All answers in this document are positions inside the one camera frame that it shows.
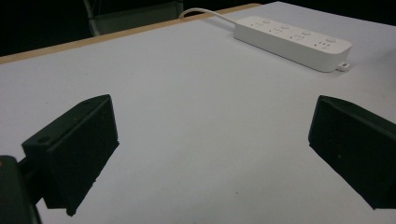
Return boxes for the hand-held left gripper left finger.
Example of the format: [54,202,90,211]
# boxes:
[21,93,120,217]

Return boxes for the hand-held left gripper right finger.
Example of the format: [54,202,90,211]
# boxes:
[307,94,396,210]

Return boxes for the white power strip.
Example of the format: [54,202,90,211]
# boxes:
[233,16,353,74]

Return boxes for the white power strip cable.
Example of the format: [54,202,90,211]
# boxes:
[178,7,239,25]

